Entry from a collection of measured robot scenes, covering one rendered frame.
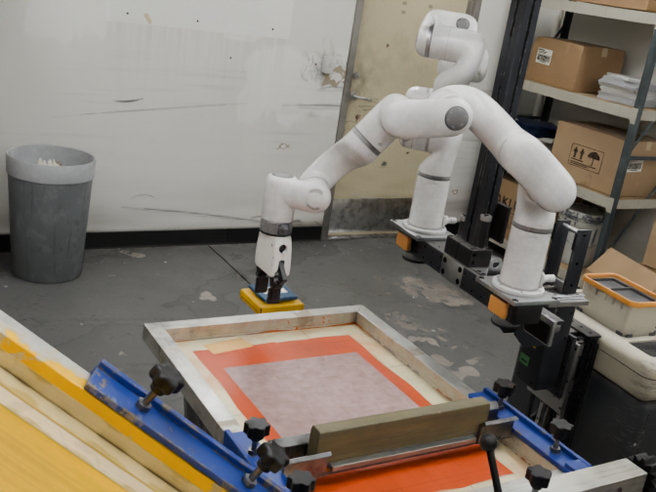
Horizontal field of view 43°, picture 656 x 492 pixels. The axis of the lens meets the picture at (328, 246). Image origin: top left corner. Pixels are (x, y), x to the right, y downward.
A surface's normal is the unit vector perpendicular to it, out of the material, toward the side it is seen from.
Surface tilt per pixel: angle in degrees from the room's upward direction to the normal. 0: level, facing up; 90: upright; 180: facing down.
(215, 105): 90
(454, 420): 90
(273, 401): 0
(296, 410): 0
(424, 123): 94
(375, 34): 90
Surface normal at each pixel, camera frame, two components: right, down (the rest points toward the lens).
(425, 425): 0.49, 0.34
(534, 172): 0.02, 0.37
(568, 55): -0.88, 0.01
